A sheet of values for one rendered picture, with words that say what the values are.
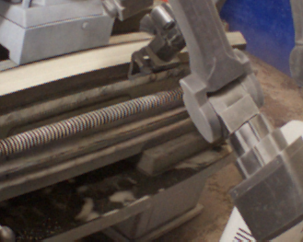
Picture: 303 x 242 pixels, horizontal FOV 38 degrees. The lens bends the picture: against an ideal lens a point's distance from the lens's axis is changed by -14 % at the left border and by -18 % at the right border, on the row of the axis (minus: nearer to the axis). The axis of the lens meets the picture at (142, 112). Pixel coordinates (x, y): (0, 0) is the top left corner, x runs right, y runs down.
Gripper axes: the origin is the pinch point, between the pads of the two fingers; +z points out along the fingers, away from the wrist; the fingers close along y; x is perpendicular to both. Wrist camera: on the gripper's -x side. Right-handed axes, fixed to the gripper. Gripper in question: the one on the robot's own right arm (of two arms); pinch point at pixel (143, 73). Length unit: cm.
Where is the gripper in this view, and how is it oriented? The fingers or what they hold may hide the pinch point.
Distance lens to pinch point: 138.5
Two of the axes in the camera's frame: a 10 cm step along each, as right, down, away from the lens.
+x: 5.2, 8.2, -2.3
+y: -6.5, 2.1, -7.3
